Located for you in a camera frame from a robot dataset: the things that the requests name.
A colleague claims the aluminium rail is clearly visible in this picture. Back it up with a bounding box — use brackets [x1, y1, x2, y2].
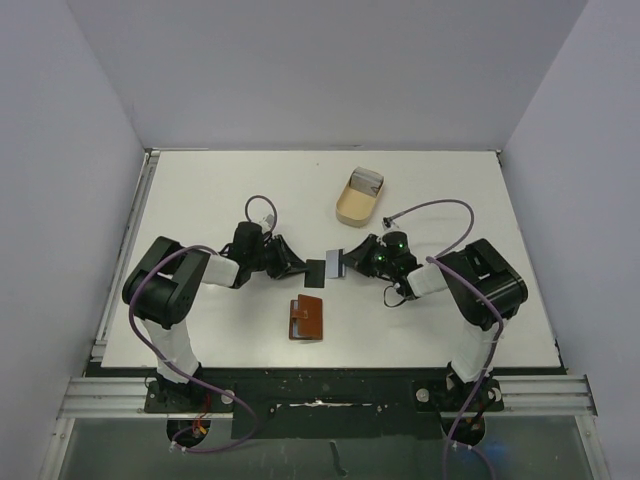
[496, 375, 597, 416]
[58, 377, 147, 419]

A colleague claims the aluminium rail front right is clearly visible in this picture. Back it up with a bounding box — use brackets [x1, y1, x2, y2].
[496, 375, 597, 416]

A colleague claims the aluminium rail left edge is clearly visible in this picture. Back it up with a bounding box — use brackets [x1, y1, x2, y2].
[89, 149, 160, 362]

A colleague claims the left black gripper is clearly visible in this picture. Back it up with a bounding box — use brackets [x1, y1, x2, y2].
[249, 236, 308, 280]

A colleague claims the silver striped credit card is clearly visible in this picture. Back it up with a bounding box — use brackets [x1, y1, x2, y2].
[325, 249, 346, 279]

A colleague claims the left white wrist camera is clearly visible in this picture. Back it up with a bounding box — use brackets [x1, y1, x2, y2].
[259, 214, 276, 230]

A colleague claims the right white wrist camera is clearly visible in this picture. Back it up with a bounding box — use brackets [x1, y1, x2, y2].
[382, 217, 400, 233]

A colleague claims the aluminium rail front left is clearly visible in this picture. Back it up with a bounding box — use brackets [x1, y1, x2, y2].
[58, 377, 147, 419]

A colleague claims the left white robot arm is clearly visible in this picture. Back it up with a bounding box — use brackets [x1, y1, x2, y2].
[122, 221, 307, 411]

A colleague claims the black credit card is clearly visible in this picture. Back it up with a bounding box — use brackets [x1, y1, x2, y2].
[304, 259, 326, 289]

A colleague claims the tan oval cardboard tray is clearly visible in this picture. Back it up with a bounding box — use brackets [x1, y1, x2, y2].
[335, 177, 379, 228]

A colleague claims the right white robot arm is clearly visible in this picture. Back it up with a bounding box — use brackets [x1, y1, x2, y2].
[340, 230, 528, 409]

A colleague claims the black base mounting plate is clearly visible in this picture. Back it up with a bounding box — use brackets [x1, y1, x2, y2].
[144, 369, 504, 445]

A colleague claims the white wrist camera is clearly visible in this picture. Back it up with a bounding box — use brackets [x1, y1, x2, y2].
[259, 214, 276, 230]
[382, 217, 400, 233]

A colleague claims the brown leather card holder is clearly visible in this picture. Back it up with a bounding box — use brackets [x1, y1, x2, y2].
[289, 294, 323, 341]

